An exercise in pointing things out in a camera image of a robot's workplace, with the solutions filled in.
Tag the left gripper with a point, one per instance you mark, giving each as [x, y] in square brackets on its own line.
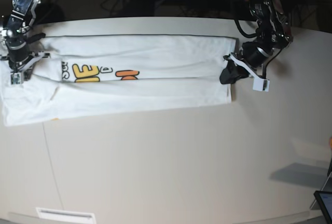
[253, 53]

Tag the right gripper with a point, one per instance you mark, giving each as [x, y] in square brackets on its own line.
[20, 58]

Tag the white printed T-shirt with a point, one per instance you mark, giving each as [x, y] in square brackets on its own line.
[48, 100]

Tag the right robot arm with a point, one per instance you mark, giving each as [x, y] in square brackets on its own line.
[23, 8]

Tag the black tablet screen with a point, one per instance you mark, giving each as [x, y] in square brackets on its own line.
[323, 199]

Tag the white paper label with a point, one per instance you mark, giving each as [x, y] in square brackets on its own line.
[65, 216]

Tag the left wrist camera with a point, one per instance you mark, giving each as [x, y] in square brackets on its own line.
[17, 78]

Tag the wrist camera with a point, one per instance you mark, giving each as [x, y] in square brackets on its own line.
[260, 84]
[17, 78]

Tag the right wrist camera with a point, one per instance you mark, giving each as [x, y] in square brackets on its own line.
[260, 84]

